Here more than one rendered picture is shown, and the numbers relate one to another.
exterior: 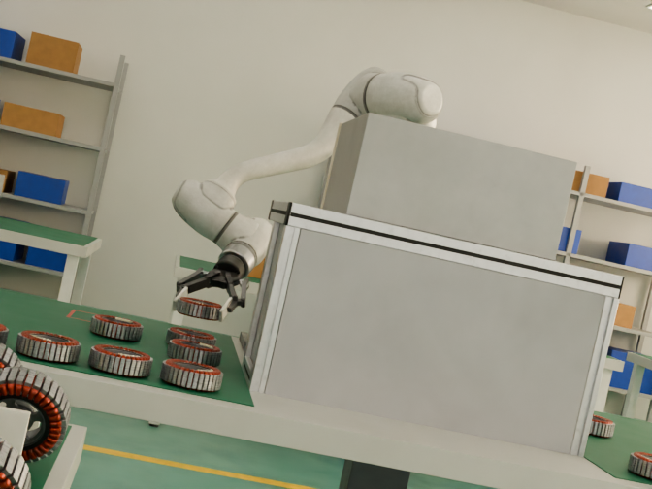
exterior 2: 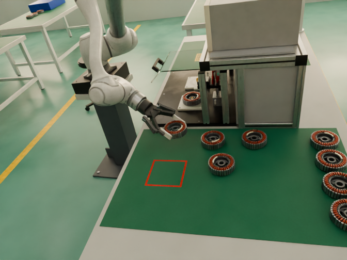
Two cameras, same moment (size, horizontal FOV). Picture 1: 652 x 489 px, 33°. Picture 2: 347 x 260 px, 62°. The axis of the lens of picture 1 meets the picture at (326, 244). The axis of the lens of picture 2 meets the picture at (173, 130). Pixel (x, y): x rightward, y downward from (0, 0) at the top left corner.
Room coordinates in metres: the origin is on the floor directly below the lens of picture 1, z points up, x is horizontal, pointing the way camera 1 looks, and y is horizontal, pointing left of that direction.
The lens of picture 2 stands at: (2.17, 1.28, 1.63)
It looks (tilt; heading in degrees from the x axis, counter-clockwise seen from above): 36 degrees down; 296
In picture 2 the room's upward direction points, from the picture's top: 11 degrees counter-clockwise
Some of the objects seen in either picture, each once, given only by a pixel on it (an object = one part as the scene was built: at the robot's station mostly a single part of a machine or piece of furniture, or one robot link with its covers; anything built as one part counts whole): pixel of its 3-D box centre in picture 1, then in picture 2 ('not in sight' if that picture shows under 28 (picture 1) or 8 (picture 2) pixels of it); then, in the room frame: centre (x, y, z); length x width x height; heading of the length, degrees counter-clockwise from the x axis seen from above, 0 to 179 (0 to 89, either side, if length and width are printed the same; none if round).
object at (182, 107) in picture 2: not in sight; (192, 102); (2.66, -0.06, 0.78); 0.15 x 0.15 x 0.01; 8
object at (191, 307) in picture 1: (199, 309); (175, 129); (2.65, 0.26, 0.82); 0.11 x 0.11 x 0.04
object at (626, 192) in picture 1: (633, 196); not in sight; (9.31, -2.43, 1.86); 0.42 x 0.42 x 0.16; 8
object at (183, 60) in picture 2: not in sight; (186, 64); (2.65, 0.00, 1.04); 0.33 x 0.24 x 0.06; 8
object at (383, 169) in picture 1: (440, 187); (250, 11); (2.36, -0.21, 1.22); 0.44 x 0.39 x 0.20; 98
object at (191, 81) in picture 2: not in sight; (198, 82); (2.70, -0.30, 0.78); 0.15 x 0.15 x 0.01; 8
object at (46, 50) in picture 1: (54, 55); not in sight; (8.66, 2.39, 1.90); 0.40 x 0.36 x 0.24; 9
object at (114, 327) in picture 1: (116, 327); (221, 164); (2.40, 0.41, 0.77); 0.11 x 0.11 x 0.04
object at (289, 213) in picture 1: (433, 245); (250, 35); (2.36, -0.22, 1.09); 0.68 x 0.44 x 0.05; 98
